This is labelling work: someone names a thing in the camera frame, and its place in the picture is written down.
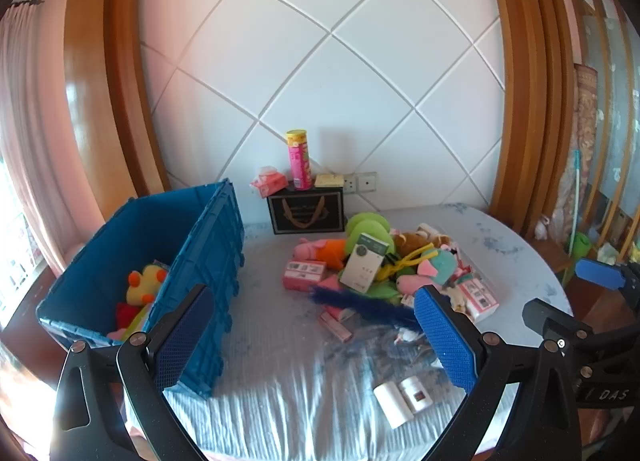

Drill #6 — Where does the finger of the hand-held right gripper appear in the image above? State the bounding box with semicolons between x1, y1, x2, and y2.
522;298;640;367
575;257;640;294

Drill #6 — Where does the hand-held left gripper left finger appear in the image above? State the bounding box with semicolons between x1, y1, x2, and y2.
50;283;216;461

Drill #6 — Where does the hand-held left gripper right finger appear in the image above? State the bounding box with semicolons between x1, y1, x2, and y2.
414;285;583;461

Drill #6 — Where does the blue feather duster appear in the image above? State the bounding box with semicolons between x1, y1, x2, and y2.
307;285;426;344

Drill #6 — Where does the blue plastic crate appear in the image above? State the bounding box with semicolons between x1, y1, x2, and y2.
36;179;246;398

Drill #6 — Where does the green plastic bucket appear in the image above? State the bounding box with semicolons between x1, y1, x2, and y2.
570;233;599;263

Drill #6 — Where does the small beige plush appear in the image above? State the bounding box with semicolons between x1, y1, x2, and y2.
442;285;470;314

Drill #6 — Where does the pink packet with clear wrap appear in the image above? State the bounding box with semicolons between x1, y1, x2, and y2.
457;278;501;320

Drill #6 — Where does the white jar with brown label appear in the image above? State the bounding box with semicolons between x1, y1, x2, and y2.
398;376;436;414

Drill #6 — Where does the yellow duck plush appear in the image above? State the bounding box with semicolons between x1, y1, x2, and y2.
125;265;169;307

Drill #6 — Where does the teal plush with pink ear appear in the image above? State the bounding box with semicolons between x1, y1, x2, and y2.
397;248;459;297

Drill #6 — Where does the yellow plastic tongs toy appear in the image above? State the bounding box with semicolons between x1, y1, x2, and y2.
375;242;441;282

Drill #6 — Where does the plain white bottle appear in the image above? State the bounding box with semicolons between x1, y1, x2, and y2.
373;381;415;430

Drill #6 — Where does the brown bear plush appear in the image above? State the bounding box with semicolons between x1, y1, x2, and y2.
392;230;432;259

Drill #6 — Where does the white and green box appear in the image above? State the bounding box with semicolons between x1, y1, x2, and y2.
339;232;394;294

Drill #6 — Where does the small pink box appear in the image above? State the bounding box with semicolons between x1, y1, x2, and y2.
320;306;354;343

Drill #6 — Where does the pale blue floral tablecloth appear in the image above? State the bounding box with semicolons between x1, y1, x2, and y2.
125;204;574;457

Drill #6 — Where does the pink box with label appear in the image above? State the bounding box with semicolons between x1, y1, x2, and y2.
282;260;329;290

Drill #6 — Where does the green plush toy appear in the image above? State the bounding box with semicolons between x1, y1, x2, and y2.
345;212;394;262

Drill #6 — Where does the pink pig plush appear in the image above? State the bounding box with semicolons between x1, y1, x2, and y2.
292;237;349;272

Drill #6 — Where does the black gift box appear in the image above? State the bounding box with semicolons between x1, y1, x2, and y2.
266;186;347;235

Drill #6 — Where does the pink tissue pack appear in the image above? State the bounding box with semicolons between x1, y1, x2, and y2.
250;166;287;199

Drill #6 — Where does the wooden glass partition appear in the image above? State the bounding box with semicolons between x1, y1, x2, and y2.
560;0;640;262

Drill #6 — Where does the window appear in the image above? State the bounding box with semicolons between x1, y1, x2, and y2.
0;156;42;327

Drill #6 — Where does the pink snack can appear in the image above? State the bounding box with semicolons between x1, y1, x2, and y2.
286;130;314;190

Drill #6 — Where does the pink curtain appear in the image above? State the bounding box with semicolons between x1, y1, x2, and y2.
0;1;72;282

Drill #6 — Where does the wooden arch frame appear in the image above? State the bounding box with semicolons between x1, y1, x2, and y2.
480;0;577;242
62;0;173;202

